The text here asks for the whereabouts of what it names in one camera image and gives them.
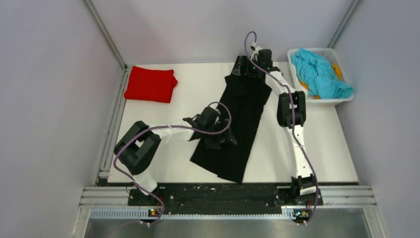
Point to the light blue t shirt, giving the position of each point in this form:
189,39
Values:
317,72

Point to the grey slotted cable duct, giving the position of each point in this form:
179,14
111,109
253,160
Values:
145,214

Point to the orange t shirt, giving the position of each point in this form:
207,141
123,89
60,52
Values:
337,72

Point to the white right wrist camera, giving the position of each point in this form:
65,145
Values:
255,49

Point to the black t shirt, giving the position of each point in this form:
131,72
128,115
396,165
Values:
244,97

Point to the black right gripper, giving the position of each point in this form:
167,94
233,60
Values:
244,62

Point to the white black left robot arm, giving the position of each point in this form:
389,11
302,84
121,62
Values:
137,148

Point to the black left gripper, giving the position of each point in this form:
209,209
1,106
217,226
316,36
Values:
213,143

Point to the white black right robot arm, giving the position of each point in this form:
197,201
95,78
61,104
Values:
291,116

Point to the folded red t shirt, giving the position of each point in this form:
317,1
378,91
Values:
150,85

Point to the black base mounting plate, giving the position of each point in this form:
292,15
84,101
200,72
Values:
221,198

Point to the white plastic laundry basket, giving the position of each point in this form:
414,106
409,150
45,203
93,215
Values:
331,55

